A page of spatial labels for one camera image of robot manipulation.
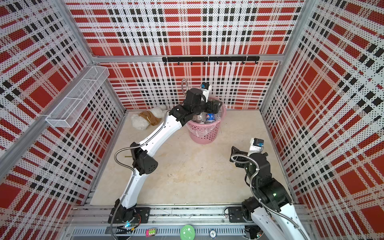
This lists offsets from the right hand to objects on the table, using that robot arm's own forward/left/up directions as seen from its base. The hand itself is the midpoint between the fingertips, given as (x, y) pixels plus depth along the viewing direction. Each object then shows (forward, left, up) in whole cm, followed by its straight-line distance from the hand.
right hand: (243, 149), depth 70 cm
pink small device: (-31, +44, -20) cm, 57 cm away
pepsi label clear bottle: (+22, +15, -2) cm, 27 cm away
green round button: (-31, +27, -20) cm, 45 cm away
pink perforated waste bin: (+13, +17, -5) cm, 22 cm away
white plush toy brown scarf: (+33, +61, -16) cm, 72 cm away
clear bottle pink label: (+22, +20, -2) cm, 30 cm away
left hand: (+25, +12, +9) cm, 29 cm away
